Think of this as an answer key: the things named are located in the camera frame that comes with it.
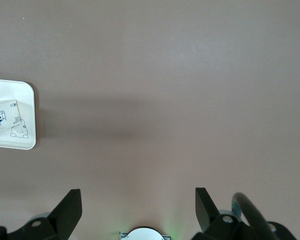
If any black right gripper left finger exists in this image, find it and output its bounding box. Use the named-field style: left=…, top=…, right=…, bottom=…
left=7, top=189, right=83, bottom=240

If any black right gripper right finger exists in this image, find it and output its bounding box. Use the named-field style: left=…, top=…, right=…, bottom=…
left=191, top=187, right=252, bottom=240

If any blue white milk carton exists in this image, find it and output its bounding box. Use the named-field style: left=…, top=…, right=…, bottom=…
left=0, top=99, right=23, bottom=136

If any cream rectangular tray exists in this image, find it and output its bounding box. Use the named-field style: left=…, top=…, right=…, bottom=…
left=0, top=78, right=38, bottom=151

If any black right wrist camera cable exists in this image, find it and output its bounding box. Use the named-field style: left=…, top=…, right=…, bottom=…
left=230, top=191, right=271, bottom=240

